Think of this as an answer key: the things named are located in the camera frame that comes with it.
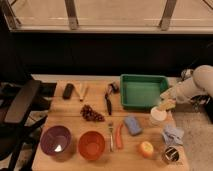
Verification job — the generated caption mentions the yellow red apple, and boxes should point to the yellow red apple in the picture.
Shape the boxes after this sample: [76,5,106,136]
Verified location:
[139,141,154,157]

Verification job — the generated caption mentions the orange bowl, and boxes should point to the orange bowl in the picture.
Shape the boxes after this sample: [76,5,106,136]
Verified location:
[78,131,105,161]

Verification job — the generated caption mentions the metal tin can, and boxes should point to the metal tin can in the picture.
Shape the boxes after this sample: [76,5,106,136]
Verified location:
[162,146,180,164]

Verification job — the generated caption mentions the green plastic tray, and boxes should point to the green plastic tray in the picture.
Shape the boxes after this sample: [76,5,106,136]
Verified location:
[120,74,169,110]

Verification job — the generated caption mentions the white paper cup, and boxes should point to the white paper cup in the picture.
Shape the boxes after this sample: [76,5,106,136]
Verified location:
[150,107,167,125]

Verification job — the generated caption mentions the black rectangular block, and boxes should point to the black rectangular block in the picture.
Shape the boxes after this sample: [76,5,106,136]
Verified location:
[62,83,74,99]

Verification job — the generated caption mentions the blue sponge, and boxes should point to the blue sponge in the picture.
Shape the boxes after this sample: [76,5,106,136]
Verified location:
[124,116,142,136]

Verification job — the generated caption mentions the metal fork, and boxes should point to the metal fork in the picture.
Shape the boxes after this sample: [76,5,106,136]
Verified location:
[108,122,114,152]

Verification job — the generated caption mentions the purple bowl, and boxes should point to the purple bowl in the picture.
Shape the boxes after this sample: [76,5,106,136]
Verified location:
[40,125,71,156]

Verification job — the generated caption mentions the orange red pepper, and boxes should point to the orange red pepper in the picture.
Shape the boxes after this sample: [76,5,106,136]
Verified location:
[115,123,123,149]

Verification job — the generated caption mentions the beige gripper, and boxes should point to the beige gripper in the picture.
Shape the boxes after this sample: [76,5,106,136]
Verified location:
[157,89,176,111]

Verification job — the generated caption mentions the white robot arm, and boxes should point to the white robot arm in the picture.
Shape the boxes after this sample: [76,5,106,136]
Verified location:
[157,65,213,111]

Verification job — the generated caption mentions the crumpled blue cloth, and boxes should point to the crumpled blue cloth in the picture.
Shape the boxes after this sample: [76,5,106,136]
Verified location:
[162,125,184,145]

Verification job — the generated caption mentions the dark grape bunch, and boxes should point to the dark grape bunch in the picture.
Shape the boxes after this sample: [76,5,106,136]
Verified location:
[81,105,105,122]

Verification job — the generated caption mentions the grey round base plate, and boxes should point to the grey round base plate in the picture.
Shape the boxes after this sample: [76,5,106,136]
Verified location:
[181,69,193,80]

